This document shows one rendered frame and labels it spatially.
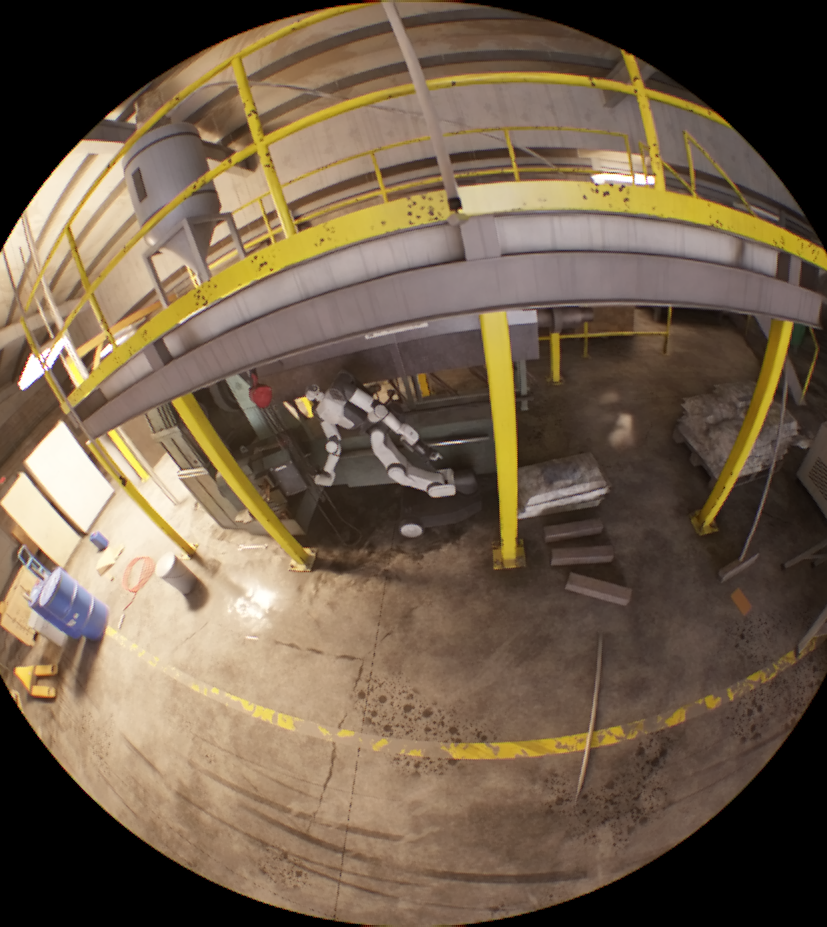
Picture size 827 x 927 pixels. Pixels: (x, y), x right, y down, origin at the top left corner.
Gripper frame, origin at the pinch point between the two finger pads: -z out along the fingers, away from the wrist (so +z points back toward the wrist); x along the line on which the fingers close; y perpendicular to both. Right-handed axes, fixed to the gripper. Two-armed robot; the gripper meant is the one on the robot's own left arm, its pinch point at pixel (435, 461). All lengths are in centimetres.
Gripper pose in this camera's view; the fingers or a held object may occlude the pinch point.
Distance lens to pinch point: 205.3
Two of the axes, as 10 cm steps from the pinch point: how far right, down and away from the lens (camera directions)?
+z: -7.1, -6.3, -3.1
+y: 5.1, -1.6, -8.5
